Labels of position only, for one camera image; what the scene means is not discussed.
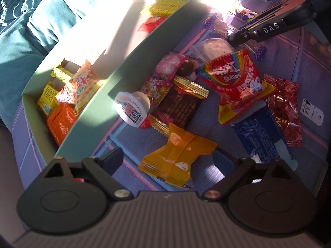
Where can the red Skittles packet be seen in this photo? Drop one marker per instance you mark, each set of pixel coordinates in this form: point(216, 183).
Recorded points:
point(237, 80)

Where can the white jelly cup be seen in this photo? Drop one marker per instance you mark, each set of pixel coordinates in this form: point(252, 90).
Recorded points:
point(133, 108)

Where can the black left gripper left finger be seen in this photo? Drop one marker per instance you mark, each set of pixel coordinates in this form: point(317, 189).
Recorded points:
point(101, 170)

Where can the red crinkled snack packet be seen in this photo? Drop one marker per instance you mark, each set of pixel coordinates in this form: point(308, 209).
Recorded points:
point(285, 109)

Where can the white paper tag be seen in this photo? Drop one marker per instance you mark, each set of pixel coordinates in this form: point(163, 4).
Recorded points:
point(312, 112)

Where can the orange yellow snack packet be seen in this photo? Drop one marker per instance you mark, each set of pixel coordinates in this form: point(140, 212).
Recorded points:
point(172, 162)

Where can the purple plaid tablecloth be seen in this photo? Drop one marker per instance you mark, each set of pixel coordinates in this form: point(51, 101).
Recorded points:
point(295, 55)

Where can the brown chocolate ball candy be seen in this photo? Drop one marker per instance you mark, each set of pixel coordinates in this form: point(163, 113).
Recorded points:
point(186, 68)

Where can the small red packet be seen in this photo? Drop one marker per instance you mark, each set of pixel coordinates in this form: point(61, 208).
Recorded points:
point(151, 24)

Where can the yellow Winsun packet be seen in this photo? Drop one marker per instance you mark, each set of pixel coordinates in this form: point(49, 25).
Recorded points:
point(165, 7)

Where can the orange striped rice cracker packet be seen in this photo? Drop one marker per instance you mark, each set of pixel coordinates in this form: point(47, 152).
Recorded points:
point(80, 89)

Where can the blue white snack packet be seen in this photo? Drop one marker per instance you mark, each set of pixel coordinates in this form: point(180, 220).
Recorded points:
point(262, 139)

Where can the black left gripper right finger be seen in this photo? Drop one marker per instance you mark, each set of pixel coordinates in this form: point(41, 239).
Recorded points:
point(234, 171)

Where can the yellow biscuit packet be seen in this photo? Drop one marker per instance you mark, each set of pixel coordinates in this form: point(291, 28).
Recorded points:
point(47, 102)
point(61, 74)

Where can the green cardboard box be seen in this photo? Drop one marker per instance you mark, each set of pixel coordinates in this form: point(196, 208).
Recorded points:
point(123, 57)

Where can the pink candy packet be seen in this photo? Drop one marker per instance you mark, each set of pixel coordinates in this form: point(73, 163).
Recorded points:
point(169, 65)

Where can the clear bag rice cracker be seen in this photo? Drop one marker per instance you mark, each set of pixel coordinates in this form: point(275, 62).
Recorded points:
point(210, 49)

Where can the teal blanket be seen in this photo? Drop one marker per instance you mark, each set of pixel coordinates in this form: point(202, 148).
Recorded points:
point(29, 31)

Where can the orange flat packet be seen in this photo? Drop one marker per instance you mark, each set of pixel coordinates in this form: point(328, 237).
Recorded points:
point(61, 121)

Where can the dark red chocolate packet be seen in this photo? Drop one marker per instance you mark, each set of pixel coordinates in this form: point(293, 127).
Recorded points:
point(179, 105)

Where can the red floral candy packet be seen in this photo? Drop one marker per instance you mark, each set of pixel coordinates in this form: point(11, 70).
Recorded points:
point(156, 89)

